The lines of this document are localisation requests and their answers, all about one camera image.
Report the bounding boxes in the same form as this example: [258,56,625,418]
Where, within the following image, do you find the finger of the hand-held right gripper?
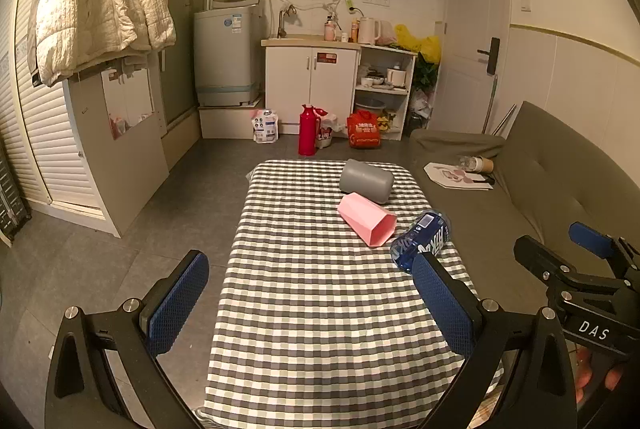
[569,221,640,283]
[513,235,582,283]

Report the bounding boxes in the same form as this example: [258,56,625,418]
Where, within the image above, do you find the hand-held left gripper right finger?
[411,253,579,429]

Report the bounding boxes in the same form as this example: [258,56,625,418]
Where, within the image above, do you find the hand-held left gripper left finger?
[45,250,211,429]

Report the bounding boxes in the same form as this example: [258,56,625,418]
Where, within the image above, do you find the pink cup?
[337,192,399,248]

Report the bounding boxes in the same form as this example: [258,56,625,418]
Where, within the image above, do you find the grey cup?
[340,159,396,206]

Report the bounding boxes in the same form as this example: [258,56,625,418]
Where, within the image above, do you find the person's right hand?
[574,348,624,406]

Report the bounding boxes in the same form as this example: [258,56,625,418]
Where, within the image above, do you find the olive green sofa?
[407,100,640,315]

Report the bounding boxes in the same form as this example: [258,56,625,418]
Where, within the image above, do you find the blue plastic bottle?
[389,210,453,273]

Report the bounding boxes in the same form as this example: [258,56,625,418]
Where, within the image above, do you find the printed paper fan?
[423,161,495,191]

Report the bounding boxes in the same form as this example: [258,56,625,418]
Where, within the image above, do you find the checkered tablecloth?
[196,159,506,429]

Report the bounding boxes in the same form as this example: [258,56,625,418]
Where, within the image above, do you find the white washing machine platform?
[198,98,267,140]

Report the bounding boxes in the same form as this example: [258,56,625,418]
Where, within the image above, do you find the red shopping bag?
[347,109,382,149]

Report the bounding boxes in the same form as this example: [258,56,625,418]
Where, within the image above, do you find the white detergent pouch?
[251,108,280,144]

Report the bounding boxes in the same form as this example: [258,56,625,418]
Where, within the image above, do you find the dark suitcase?
[0,144,32,246]

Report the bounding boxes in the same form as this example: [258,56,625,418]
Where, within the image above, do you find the pink white plastic bag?
[317,107,347,149]

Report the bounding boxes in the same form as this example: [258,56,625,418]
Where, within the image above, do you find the green leafy vegetables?
[412,53,440,100]

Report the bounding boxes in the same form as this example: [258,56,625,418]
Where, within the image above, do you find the red thermos flask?
[298,103,321,156]

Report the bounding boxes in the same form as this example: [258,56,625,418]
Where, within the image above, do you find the white louvered wardrobe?
[0,0,126,237]

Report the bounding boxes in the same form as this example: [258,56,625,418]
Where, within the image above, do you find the white open shelf unit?
[352,44,419,141]

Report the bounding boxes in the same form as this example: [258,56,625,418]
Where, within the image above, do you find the yellow plastic bag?
[394,23,442,66]

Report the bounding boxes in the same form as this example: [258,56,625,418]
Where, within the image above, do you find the white washing machine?
[193,4,267,108]

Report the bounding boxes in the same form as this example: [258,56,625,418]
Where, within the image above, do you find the white door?
[434,0,512,136]

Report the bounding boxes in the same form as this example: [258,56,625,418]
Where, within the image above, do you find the white sink cabinet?
[260,35,362,136]

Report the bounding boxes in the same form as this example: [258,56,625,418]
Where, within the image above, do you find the white electric kettle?
[358,16,384,45]

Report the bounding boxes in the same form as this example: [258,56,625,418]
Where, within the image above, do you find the glass sliding door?
[159,0,219,132]

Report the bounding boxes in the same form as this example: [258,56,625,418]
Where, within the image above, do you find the metal faucet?
[277,4,299,39]

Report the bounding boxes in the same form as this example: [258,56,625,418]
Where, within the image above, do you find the mop handle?
[482,73,499,135]

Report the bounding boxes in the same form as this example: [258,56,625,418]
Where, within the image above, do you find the black door lock handle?
[477,37,501,75]

